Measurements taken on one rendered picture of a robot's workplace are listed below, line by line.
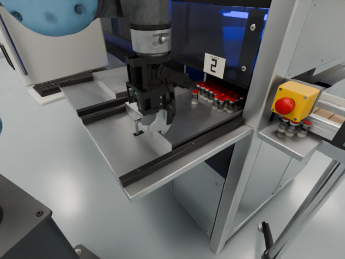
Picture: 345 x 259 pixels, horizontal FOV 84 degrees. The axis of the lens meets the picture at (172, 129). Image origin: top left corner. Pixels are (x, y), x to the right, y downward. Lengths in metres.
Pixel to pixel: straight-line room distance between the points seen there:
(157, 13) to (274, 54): 0.29
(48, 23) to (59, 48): 1.03
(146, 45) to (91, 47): 0.97
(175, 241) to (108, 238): 0.41
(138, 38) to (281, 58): 0.33
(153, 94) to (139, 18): 0.13
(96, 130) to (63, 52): 0.74
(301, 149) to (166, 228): 0.98
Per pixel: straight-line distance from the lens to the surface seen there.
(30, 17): 0.24
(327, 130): 0.65
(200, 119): 0.61
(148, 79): 0.40
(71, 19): 0.22
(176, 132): 0.55
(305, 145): 0.62
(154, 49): 0.37
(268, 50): 0.54
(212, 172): 0.86
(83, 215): 1.52
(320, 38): 0.70
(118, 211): 1.45
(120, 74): 0.99
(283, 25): 0.52
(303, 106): 0.52
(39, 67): 1.25
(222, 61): 0.62
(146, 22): 0.36
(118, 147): 0.52
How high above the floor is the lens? 1.21
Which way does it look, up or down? 36 degrees down
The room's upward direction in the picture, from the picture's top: straight up
